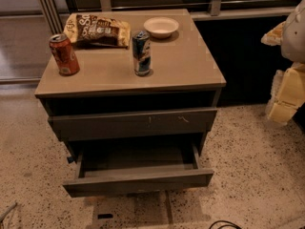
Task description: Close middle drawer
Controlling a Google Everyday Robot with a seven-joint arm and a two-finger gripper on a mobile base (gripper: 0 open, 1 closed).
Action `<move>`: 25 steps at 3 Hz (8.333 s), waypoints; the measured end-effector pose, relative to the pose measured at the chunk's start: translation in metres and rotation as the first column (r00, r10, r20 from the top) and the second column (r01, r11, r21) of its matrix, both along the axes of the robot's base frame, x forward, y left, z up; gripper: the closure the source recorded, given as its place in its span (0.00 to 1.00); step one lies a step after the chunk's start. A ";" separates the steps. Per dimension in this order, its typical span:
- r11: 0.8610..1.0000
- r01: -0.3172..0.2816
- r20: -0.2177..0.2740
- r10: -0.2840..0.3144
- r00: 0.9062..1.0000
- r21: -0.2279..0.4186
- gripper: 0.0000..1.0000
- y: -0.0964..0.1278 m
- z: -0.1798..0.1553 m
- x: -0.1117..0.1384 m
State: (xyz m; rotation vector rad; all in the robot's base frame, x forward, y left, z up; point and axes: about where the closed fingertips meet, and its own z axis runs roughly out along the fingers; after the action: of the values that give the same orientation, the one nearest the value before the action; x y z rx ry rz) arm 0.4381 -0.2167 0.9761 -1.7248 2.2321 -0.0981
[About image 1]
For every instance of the white bowl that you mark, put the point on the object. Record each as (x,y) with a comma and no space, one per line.
(161,27)

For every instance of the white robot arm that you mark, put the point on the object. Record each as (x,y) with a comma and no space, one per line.
(293,37)

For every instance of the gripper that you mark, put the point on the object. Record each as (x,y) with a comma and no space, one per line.
(294,37)

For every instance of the grey top drawer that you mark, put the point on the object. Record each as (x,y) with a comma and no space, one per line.
(132,124)

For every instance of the grey drawer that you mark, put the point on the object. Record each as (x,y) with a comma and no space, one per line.
(132,124)
(137,168)

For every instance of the red soda can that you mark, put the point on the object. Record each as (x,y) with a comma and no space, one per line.
(63,54)

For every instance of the grey drawer cabinet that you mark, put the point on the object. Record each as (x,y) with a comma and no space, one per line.
(183,75)

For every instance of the brown chip bag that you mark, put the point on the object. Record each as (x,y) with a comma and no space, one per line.
(98,30)

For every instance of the blue energy drink can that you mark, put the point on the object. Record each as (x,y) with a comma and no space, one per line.
(141,52)

